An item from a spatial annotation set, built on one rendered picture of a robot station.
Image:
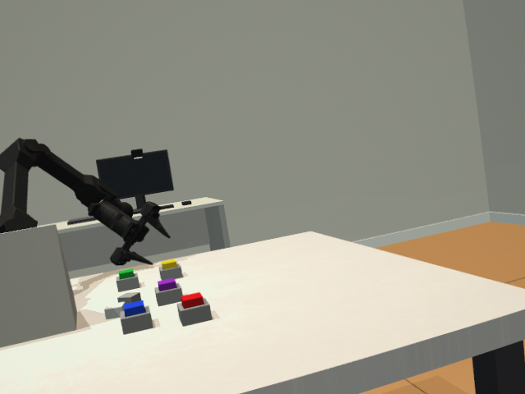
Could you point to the blue button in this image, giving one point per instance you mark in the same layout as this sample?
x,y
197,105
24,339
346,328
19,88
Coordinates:
x,y
135,317

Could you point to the green button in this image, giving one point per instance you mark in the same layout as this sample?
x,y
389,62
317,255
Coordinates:
x,y
127,280

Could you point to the red button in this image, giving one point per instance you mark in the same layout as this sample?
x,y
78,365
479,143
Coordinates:
x,y
193,309

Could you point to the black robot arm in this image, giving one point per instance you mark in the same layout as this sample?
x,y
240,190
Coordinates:
x,y
16,161

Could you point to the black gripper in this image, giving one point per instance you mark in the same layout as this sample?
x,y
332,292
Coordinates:
x,y
129,229

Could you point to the purple button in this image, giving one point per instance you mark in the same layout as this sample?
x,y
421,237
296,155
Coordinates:
x,y
168,292

